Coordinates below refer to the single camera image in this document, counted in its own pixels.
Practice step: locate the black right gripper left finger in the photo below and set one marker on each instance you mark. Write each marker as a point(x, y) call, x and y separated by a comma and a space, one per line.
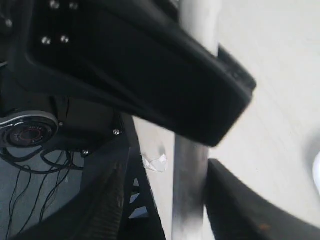
point(132, 55)

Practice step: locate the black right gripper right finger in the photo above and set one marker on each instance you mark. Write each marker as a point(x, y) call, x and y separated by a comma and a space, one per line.
point(236, 212)

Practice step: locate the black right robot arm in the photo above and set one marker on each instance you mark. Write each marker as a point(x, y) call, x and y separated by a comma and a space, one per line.
point(71, 133)

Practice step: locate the white tape scrap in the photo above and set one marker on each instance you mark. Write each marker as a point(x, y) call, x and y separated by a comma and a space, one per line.
point(158, 165)

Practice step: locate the white rectangular plastic tray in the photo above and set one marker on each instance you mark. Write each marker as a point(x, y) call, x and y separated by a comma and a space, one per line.
point(316, 172)

